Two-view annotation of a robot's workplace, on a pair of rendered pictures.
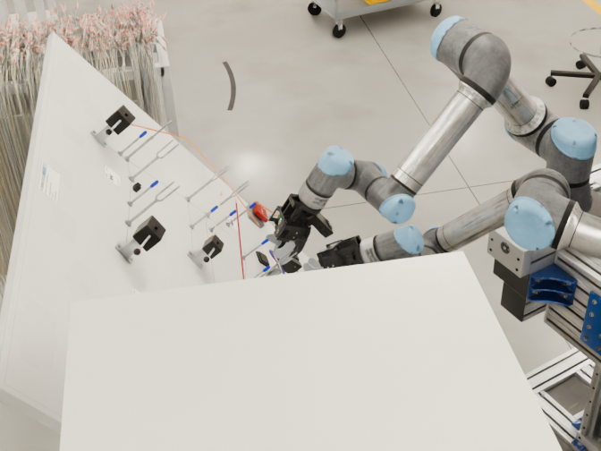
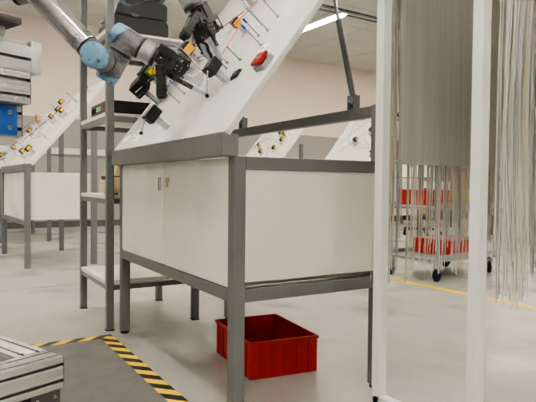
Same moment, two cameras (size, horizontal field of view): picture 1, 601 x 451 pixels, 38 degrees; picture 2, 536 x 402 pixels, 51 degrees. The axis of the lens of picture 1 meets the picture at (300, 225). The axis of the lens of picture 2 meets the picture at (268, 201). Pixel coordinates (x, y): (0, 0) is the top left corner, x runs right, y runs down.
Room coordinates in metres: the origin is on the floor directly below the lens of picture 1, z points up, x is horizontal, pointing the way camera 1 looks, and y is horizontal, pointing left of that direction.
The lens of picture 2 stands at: (3.63, -0.56, 0.72)
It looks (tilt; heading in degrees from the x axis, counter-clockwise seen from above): 2 degrees down; 156
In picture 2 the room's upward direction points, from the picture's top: 1 degrees clockwise
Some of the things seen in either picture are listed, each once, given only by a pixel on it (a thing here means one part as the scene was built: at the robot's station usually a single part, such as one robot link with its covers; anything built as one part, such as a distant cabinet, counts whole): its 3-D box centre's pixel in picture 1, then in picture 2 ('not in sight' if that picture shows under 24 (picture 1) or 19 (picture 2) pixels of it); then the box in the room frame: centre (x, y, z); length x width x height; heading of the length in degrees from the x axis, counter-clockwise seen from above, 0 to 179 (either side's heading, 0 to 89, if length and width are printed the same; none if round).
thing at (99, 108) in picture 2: not in sight; (130, 112); (0.62, -0.05, 1.09); 0.35 x 0.33 x 0.07; 7
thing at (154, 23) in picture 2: not in sight; (133, 21); (0.66, -0.04, 1.56); 0.30 x 0.23 x 0.19; 99
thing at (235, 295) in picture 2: not in sight; (231, 260); (1.46, 0.23, 0.40); 1.18 x 0.60 x 0.80; 7
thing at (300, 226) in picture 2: not in sight; (234, 212); (1.46, 0.23, 0.60); 1.17 x 0.58 x 0.40; 7
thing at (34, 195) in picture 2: not in sight; (53, 171); (-2.01, -0.32, 0.83); 1.18 x 0.72 x 1.65; 11
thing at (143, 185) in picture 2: not in sight; (142, 210); (1.22, -0.10, 0.60); 0.55 x 0.02 x 0.39; 7
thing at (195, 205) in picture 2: not in sight; (193, 217); (1.77, -0.03, 0.60); 0.55 x 0.03 x 0.39; 7
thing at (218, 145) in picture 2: not in sight; (160, 153); (1.50, -0.08, 0.83); 1.18 x 0.06 x 0.06; 7
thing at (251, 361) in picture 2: not in sight; (264, 344); (1.57, 0.33, 0.07); 0.39 x 0.29 x 0.14; 1
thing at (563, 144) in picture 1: (570, 148); not in sight; (1.93, -0.72, 1.33); 0.13 x 0.12 x 0.14; 27
